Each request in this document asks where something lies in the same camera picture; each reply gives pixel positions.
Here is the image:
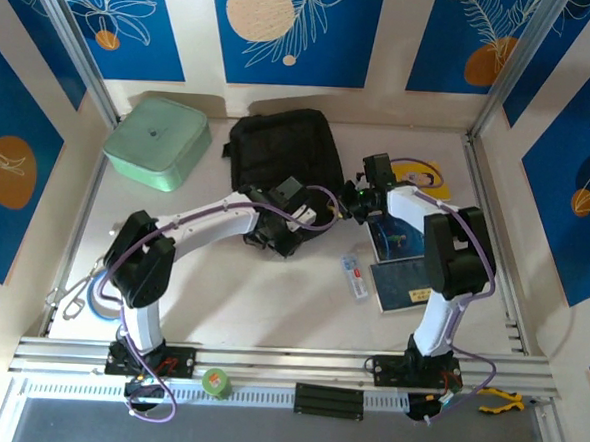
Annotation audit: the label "bright blue picture book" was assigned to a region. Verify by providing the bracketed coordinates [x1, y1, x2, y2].
[365, 213, 429, 266]

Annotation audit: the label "yellow cartoon book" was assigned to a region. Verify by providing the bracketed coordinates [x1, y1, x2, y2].
[389, 158, 454, 202]

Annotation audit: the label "toothpaste tube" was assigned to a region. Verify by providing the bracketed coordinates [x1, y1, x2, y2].
[338, 253, 375, 305]

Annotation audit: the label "black fabric backpack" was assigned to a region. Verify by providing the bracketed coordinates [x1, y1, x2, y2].
[216, 104, 352, 264]

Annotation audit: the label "dark blue notebook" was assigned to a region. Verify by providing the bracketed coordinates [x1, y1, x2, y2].
[366, 255, 445, 318]

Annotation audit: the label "mint green lunch box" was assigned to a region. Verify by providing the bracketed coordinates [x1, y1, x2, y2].
[99, 93, 215, 198]

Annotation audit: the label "green tape roll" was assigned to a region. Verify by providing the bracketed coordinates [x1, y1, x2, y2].
[200, 366, 236, 402]

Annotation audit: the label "black ribbed block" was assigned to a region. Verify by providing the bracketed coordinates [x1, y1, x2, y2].
[292, 381, 367, 423]

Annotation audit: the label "blue poster with cream circle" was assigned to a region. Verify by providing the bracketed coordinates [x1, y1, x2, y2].
[204, 0, 387, 93]

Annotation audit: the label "blue tube stethoscope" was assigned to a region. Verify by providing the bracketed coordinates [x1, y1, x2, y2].
[42, 251, 125, 325]

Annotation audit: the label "blue poster with orange circle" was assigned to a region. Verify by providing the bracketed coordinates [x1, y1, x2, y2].
[512, 29, 590, 309]
[405, 0, 539, 100]
[0, 32, 73, 289]

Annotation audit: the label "yellow black pliers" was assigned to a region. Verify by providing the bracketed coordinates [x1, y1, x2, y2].
[474, 385, 528, 417]

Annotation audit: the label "blue poster with white flower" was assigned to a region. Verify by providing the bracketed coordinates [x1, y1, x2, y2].
[46, 0, 191, 85]

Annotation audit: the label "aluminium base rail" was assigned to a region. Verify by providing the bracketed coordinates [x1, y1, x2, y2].
[7, 323, 564, 407]

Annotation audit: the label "aluminium side rail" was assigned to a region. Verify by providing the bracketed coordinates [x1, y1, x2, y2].
[449, 133, 545, 358]
[39, 115, 116, 341]

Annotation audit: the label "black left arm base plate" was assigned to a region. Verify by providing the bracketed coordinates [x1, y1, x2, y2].
[103, 340, 199, 381]

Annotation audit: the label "slotted grey cable duct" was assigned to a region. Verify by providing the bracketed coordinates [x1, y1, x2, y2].
[22, 369, 412, 420]

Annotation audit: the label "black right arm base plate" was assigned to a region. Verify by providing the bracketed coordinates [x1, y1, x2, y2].
[370, 353, 466, 395]

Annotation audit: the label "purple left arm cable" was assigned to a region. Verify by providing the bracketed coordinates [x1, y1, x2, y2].
[84, 170, 342, 435]

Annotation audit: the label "aluminium corner post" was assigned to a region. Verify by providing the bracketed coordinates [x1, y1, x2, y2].
[18, 0, 128, 126]
[468, 0, 553, 145]

